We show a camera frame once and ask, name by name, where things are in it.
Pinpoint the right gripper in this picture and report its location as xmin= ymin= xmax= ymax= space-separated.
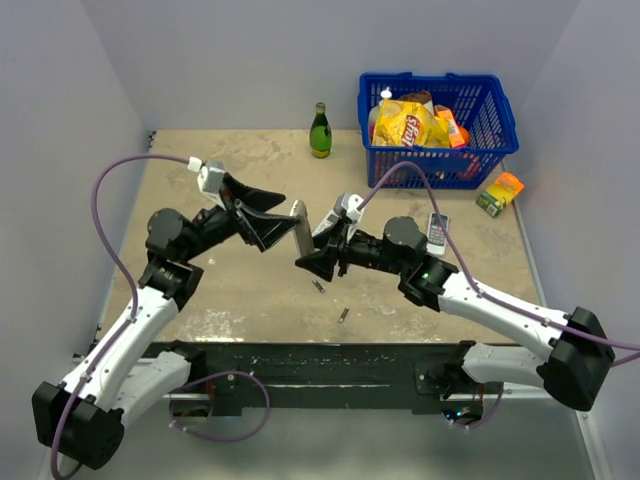
xmin=297 ymin=216 xmax=408 ymax=282

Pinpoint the white air conditioner remote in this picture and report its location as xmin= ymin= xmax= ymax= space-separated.
xmin=290 ymin=200 xmax=314 ymax=257

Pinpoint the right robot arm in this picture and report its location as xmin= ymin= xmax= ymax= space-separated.
xmin=295 ymin=210 xmax=615 ymax=411

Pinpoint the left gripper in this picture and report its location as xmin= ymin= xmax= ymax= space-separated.
xmin=182 ymin=174 xmax=300 ymax=262

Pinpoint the AAA battery front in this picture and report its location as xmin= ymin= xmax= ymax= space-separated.
xmin=338 ymin=308 xmax=350 ymax=323

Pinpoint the aaa battery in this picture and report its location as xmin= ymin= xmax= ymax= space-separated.
xmin=312 ymin=279 xmax=326 ymax=293
xmin=338 ymin=308 xmax=350 ymax=323

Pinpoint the orange snack box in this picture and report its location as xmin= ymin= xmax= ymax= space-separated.
xmin=434 ymin=105 xmax=470 ymax=149

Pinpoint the brown snack package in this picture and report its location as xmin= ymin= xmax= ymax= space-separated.
xmin=398 ymin=90 xmax=432 ymax=105

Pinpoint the blue plastic shopping basket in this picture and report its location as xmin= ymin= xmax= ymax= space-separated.
xmin=358 ymin=72 xmax=519 ymax=190

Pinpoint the white grey remote control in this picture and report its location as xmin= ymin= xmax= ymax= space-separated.
xmin=427 ymin=212 xmax=449 ymax=256

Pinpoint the green glass bottle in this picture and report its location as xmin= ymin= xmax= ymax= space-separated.
xmin=309 ymin=102 xmax=332 ymax=158

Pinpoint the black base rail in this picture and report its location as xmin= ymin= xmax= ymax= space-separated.
xmin=143 ymin=341 xmax=500 ymax=418

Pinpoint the yellow chips bag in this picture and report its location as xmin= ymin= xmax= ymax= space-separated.
xmin=371 ymin=99 xmax=450 ymax=148

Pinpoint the green orange carton box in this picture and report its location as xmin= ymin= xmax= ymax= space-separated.
xmin=476 ymin=172 xmax=525 ymax=218

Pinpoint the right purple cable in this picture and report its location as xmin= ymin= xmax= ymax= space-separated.
xmin=357 ymin=160 xmax=640 ymax=369

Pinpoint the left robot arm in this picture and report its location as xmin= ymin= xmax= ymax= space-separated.
xmin=31 ymin=173 xmax=297 ymax=479

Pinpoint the white bottle cap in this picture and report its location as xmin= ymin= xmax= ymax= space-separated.
xmin=380 ymin=87 xmax=392 ymax=100

